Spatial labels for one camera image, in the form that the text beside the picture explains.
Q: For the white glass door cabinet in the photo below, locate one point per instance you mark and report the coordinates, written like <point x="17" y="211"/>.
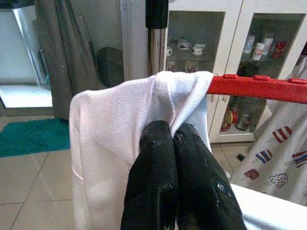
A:
<point x="233" y="28"/>

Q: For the red printed mug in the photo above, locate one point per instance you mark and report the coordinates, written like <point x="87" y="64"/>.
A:
<point x="279" y="49"/>

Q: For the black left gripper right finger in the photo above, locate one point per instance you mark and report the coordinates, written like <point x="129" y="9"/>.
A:
<point x="204" y="187"/>

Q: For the chrome rack pole black sleeve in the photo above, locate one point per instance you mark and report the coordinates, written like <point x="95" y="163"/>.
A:
<point x="156" y="14"/>

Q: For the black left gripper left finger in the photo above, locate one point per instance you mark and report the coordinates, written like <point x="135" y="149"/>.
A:
<point x="153" y="172"/>

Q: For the white popsicle print cloth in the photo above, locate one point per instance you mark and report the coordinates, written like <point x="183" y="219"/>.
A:
<point x="275" y="158"/>

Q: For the grey curtain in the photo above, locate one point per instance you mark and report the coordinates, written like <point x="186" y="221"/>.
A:
<point x="64" y="60"/>

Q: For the white printed mug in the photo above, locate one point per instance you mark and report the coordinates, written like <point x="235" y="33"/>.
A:
<point x="258" y="51"/>
<point x="248" y="44"/>
<point x="268" y="45"/>

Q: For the white pink garment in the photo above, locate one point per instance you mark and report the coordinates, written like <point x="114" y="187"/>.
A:
<point x="108" y="124"/>

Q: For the teal floor rug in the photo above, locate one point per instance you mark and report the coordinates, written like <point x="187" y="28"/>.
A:
<point x="33" y="137"/>

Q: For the small white printed cup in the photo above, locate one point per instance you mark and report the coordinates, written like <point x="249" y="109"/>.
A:
<point x="169" y="51"/>
<point x="198" y="49"/>

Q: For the small white teapot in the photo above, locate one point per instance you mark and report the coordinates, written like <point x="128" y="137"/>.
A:
<point x="184" y="44"/>

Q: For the small black floor object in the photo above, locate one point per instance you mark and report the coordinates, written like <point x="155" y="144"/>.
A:
<point x="240" y="157"/>

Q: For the dark rounded bag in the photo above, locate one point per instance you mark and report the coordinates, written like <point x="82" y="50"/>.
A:
<point x="110" y="67"/>

